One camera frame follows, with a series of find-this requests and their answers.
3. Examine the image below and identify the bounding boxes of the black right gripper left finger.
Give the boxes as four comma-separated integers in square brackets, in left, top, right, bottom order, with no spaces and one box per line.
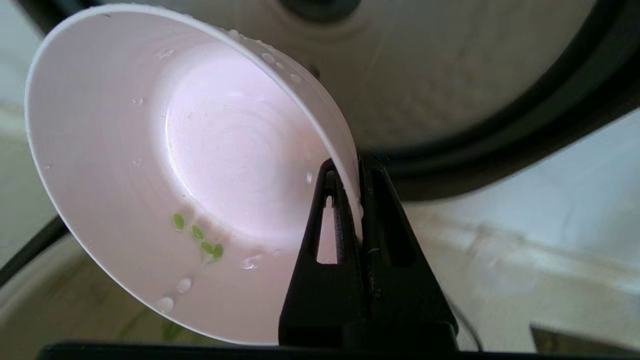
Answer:
[278,159,368,348]

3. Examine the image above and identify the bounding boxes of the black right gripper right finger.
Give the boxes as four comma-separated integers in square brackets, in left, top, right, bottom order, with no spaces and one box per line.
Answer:
[358,152,459,326]

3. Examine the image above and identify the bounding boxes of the chopped green vegetables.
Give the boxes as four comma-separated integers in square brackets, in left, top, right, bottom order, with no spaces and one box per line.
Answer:
[172,212,224,262]

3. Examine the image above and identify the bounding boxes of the white round bowl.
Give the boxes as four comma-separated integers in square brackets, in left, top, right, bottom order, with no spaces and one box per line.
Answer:
[25,4,363,347]

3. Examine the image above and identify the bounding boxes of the grey inner cooking pot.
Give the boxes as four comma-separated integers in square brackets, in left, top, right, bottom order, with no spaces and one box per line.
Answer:
[0,240,281,347]

